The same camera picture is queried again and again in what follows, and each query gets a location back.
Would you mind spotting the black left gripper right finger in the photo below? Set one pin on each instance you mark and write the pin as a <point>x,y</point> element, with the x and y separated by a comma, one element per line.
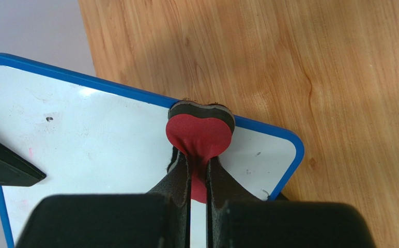
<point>223,192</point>

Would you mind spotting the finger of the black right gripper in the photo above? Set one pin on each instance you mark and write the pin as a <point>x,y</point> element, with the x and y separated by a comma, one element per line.
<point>16,171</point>

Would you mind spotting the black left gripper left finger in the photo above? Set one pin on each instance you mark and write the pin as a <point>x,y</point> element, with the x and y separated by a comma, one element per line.
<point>176,189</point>

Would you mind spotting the red heart eraser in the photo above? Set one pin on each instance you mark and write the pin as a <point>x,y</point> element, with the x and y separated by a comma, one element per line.
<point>200,132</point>

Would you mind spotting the blue framed whiteboard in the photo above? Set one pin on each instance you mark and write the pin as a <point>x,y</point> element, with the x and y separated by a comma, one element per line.
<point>88,135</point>

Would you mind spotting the silver wire board stand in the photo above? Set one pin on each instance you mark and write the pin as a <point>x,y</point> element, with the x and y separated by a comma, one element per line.
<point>280,196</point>

